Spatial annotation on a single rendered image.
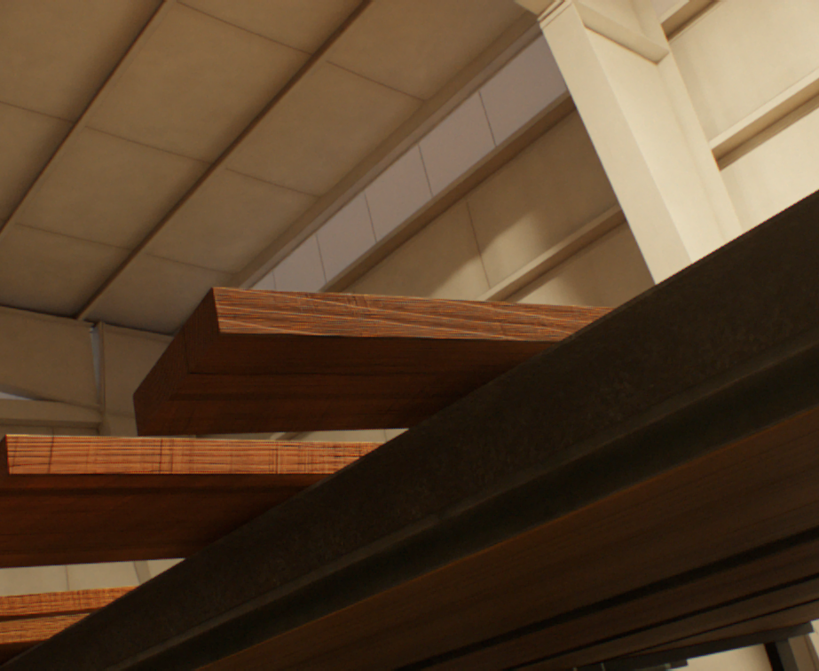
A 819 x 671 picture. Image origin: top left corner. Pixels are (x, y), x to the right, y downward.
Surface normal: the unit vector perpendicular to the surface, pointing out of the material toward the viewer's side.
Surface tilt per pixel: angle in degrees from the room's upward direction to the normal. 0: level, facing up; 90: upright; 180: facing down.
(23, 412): 90
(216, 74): 175
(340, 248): 90
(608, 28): 176
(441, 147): 90
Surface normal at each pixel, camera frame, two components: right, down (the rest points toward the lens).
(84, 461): 0.59, -0.42
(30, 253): 0.09, 0.90
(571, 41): -0.72, 0.05
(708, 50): -0.79, -0.14
